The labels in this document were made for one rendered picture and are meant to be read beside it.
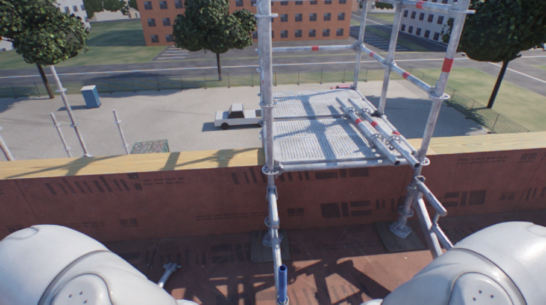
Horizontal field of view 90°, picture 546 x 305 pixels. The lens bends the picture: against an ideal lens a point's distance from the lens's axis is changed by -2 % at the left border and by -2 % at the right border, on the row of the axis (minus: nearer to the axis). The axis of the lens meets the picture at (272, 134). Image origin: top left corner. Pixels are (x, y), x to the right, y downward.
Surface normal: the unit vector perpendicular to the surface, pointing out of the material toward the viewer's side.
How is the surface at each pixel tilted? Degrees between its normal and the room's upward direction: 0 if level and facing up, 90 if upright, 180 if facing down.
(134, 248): 0
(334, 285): 0
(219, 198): 90
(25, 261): 17
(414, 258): 0
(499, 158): 90
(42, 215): 90
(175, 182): 90
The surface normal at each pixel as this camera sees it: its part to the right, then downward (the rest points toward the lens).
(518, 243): -0.06, -0.92
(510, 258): -0.16, -0.81
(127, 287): 0.78, -0.62
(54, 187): 0.07, 0.48
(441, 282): -0.72, -0.69
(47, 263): 0.07, -0.76
